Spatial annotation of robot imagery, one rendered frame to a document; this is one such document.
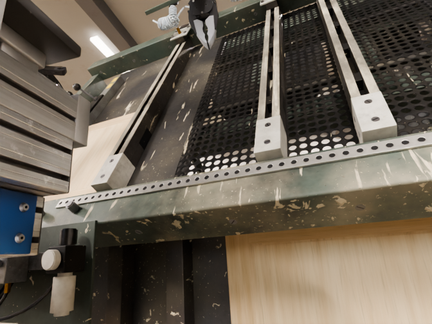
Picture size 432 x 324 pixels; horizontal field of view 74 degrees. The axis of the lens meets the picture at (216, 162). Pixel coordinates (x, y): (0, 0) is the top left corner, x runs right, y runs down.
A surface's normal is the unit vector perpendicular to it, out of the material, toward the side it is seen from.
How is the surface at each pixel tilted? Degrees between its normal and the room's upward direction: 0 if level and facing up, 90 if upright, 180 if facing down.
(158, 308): 90
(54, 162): 90
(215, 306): 90
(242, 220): 150
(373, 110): 59
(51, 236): 90
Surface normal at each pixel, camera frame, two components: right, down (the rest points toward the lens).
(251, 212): -0.15, 0.69
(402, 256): -0.41, -0.26
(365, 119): -0.38, -0.70
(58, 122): 0.96, -0.14
